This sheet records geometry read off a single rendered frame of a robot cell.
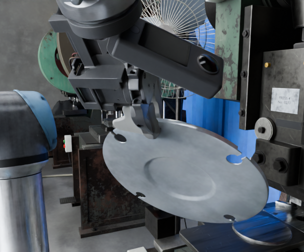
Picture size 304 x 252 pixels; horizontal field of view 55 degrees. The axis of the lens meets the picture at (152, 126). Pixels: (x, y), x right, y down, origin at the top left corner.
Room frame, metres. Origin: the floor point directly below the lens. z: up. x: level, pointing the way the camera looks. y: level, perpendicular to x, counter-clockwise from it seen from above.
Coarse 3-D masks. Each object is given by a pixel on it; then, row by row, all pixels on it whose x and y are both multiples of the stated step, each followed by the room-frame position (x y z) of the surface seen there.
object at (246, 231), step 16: (208, 224) 0.62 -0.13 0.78; (224, 224) 0.62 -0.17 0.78; (240, 224) 0.61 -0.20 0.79; (256, 224) 0.61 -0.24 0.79; (272, 224) 0.61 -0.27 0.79; (288, 224) 0.62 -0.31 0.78; (192, 240) 0.55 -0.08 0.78; (208, 240) 0.55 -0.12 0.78; (224, 240) 0.55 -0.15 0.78; (240, 240) 0.55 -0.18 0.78; (256, 240) 0.55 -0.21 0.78; (272, 240) 0.55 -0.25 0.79; (288, 240) 0.55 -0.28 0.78
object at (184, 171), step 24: (168, 120) 0.40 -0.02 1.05; (120, 144) 0.47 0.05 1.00; (144, 144) 0.45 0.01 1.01; (168, 144) 0.42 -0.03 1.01; (192, 144) 0.40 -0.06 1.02; (216, 144) 0.39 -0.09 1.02; (120, 168) 0.52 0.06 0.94; (144, 168) 0.50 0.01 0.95; (168, 168) 0.48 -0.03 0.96; (192, 168) 0.45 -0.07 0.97; (216, 168) 0.42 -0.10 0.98; (240, 168) 0.40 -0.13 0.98; (144, 192) 0.55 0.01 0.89; (168, 192) 0.52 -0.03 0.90; (192, 192) 0.50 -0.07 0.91; (216, 192) 0.46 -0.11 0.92; (240, 192) 0.44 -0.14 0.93; (264, 192) 0.42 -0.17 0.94; (192, 216) 0.55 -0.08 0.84; (216, 216) 0.51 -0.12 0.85; (240, 216) 0.48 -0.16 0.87
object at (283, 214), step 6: (264, 210) 0.69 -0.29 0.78; (270, 210) 0.69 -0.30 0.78; (276, 210) 0.69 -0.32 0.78; (282, 210) 0.69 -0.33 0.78; (288, 210) 0.69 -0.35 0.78; (294, 210) 0.69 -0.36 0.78; (300, 210) 0.69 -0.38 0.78; (276, 216) 0.66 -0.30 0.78; (282, 216) 0.66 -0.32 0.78; (288, 216) 0.66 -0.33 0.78; (294, 216) 0.66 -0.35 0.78; (300, 216) 0.66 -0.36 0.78; (288, 222) 0.63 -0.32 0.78; (294, 222) 0.63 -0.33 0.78; (300, 222) 0.63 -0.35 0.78; (300, 228) 0.60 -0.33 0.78; (300, 246) 0.59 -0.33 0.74
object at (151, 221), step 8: (152, 208) 0.86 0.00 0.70; (152, 216) 0.82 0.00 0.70; (160, 216) 0.81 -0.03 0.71; (168, 216) 0.81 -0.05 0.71; (152, 224) 0.82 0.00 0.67; (160, 224) 0.79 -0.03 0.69; (168, 224) 0.80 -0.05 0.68; (152, 232) 0.82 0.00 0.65; (160, 232) 0.79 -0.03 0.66; (168, 232) 0.80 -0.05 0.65
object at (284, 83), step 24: (264, 72) 0.67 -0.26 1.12; (288, 72) 0.61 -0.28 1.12; (264, 96) 0.67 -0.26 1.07; (288, 96) 0.61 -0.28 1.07; (264, 120) 0.65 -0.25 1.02; (288, 120) 0.60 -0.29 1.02; (264, 144) 0.62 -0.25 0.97; (288, 144) 0.59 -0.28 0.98; (264, 168) 0.62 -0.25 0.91; (288, 168) 0.56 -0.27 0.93
